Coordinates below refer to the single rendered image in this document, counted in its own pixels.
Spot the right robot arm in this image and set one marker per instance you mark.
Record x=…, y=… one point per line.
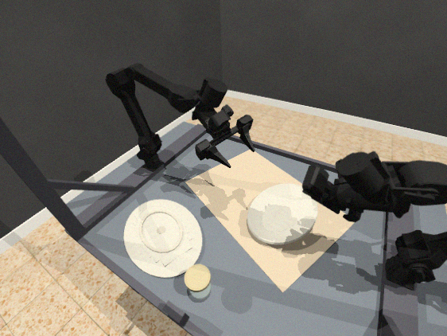
x=380, y=189

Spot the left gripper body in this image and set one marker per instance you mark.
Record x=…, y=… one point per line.
x=222, y=133

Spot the white round platter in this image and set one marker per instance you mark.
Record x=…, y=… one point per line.
x=282, y=214
x=163, y=238

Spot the beige flat mat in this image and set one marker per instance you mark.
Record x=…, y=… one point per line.
x=228, y=194

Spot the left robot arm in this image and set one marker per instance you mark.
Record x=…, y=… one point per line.
x=121, y=83

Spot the glass jar with cream lid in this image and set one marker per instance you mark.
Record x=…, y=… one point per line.
x=198, y=281

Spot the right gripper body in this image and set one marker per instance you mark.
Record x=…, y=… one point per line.
x=342, y=196

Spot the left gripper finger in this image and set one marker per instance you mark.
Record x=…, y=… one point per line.
x=245, y=137
x=213, y=153

